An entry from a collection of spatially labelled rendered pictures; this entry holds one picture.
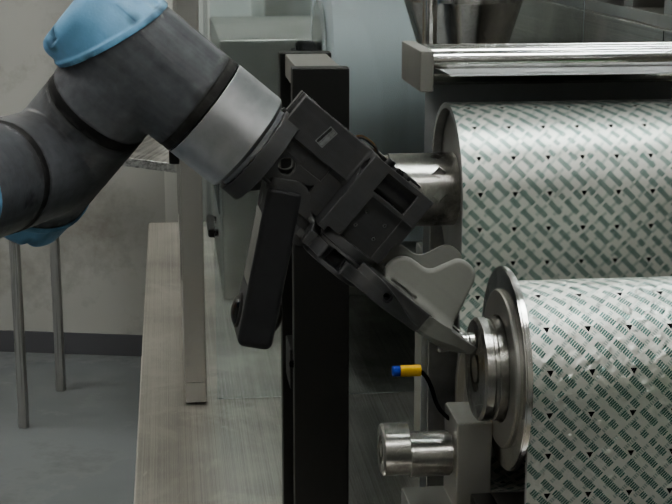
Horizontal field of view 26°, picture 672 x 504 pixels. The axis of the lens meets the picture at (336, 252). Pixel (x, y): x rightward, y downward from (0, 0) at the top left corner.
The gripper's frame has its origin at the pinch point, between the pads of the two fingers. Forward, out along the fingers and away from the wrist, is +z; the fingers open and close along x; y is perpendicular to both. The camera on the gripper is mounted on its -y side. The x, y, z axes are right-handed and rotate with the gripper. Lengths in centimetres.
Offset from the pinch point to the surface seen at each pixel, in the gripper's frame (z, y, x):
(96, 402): 47, -127, 362
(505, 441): 6.9, -2.7, -2.9
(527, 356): 2.4, 3.3, -6.7
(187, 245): -4, -22, 96
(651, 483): 15.8, 1.8, -6.2
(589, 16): 18, 36, 95
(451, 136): -3.2, 11.6, 26.6
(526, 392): 3.9, 1.4, -7.2
